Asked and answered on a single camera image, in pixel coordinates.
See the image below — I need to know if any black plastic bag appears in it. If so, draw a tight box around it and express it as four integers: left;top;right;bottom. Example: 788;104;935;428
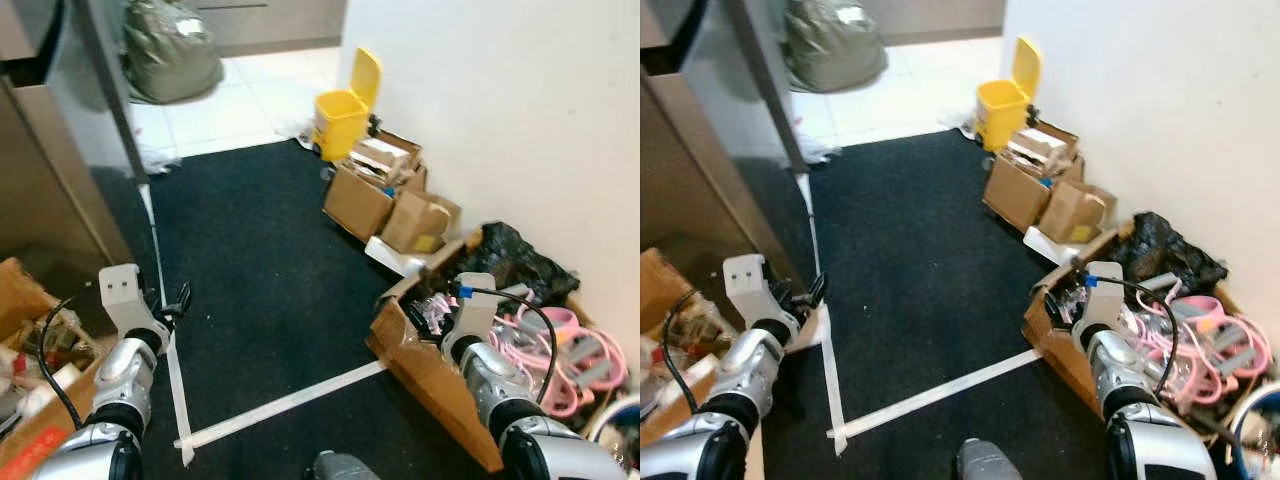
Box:
470;222;581;306
1110;212;1229;296

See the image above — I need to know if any brown cabinet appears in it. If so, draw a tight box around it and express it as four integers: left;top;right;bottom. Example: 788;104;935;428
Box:
0;0;136;273
640;0;801;293

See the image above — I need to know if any small closed cardboard box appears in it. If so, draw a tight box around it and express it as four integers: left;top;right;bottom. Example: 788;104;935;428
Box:
380;190;463;256
1040;180;1119;246

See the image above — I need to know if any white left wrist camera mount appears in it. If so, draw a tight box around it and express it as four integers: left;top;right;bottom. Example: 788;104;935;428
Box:
98;264;171;346
722;254;801;336

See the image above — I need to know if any pink cable bundle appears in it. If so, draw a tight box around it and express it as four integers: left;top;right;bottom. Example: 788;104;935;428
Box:
490;305;629;419
1130;295;1273;406

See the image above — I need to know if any grey robot leg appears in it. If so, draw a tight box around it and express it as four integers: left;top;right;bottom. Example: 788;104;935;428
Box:
315;450;382;480
955;438;1023;480

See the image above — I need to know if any grey kitchen cabinet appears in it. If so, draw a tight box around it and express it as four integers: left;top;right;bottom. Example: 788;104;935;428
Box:
878;0;1007;47
190;0;347;56

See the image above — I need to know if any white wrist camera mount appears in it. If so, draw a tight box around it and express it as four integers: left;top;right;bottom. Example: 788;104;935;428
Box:
98;264;171;346
453;272;501;346
722;254;801;336
1072;262;1127;336

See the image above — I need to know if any large cardboard box with cables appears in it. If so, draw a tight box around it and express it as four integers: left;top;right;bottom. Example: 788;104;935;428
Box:
366;232;641;473
1022;222;1280;443

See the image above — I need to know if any cardboard box with papers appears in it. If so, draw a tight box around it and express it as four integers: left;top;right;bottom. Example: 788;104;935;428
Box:
983;120;1086;233
322;130;426;243

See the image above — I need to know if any round blue-rimmed object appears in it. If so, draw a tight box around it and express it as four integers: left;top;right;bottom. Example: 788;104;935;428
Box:
590;395;641;473
1230;380;1280;473

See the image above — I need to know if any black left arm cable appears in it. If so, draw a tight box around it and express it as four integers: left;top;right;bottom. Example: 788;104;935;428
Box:
661;288;717;413
38;295;87;431

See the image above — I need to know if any white floor tape strip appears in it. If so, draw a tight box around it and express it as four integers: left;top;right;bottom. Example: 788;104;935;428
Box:
138;180;197;467
796;172;849;457
828;349;1046;441
175;360;389;451

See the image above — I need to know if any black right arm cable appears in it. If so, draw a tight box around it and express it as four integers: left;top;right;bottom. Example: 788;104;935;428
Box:
460;285;559;406
1085;275;1181;401

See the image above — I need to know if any yellow plastic rubbish bin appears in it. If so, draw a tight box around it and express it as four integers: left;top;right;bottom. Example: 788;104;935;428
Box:
977;37;1043;153
313;47;383;163

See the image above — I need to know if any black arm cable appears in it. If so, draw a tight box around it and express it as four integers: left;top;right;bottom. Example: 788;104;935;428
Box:
460;285;559;406
38;295;87;431
1085;275;1181;401
661;288;717;413

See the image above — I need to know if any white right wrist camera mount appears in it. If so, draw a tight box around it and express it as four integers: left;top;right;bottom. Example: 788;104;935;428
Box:
1072;262;1127;336
453;272;501;346

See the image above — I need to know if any white plastic piece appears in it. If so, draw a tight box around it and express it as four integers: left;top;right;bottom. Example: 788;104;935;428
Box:
1023;227;1077;267
364;237;431;278

